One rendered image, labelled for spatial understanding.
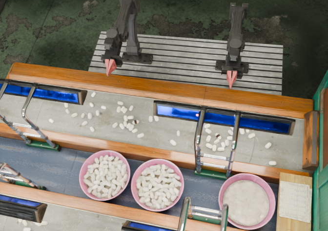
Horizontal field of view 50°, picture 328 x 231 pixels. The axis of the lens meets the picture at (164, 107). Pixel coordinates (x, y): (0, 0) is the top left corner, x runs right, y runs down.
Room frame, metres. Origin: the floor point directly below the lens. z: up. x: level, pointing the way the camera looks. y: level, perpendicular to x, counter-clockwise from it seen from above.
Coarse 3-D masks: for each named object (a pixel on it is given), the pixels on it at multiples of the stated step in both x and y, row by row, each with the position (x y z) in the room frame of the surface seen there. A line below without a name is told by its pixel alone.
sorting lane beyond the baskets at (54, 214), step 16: (48, 208) 0.53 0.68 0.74; (64, 208) 0.52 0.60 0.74; (0, 224) 0.50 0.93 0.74; (16, 224) 0.49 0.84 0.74; (32, 224) 0.47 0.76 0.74; (48, 224) 0.45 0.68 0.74; (64, 224) 0.44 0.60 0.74; (80, 224) 0.42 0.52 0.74; (96, 224) 0.41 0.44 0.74; (112, 224) 0.39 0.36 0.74
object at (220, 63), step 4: (216, 64) 1.22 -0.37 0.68; (220, 64) 1.21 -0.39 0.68; (224, 64) 1.20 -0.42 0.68; (240, 64) 1.18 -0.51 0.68; (244, 64) 1.17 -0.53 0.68; (248, 64) 1.17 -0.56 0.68; (216, 68) 1.19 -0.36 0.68; (220, 68) 1.18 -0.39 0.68; (244, 68) 1.15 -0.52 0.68; (244, 72) 1.12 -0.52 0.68
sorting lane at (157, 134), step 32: (96, 96) 1.13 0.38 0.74; (128, 96) 1.09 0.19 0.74; (64, 128) 0.97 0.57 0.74; (96, 128) 0.92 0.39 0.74; (128, 128) 0.88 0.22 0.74; (160, 128) 0.84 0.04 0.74; (192, 128) 0.80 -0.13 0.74; (224, 128) 0.76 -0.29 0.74; (256, 160) 0.55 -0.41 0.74; (288, 160) 0.52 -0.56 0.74
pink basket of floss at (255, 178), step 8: (232, 176) 0.49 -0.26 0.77; (240, 176) 0.49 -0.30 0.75; (248, 176) 0.48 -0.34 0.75; (256, 176) 0.46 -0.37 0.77; (224, 184) 0.46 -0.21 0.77; (264, 184) 0.42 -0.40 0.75; (272, 192) 0.37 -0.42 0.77; (272, 200) 0.34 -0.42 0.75; (272, 208) 0.31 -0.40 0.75; (232, 224) 0.27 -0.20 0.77; (264, 224) 0.24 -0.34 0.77
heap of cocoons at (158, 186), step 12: (156, 168) 0.63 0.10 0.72; (168, 168) 0.61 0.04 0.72; (144, 180) 0.57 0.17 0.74; (156, 180) 0.56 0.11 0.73; (168, 180) 0.54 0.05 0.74; (144, 192) 0.51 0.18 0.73; (156, 192) 0.50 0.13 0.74; (168, 192) 0.48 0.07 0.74; (144, 204) 0.46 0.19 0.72; (156, 204) 0.44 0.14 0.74; (168, 204) 0.43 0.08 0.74
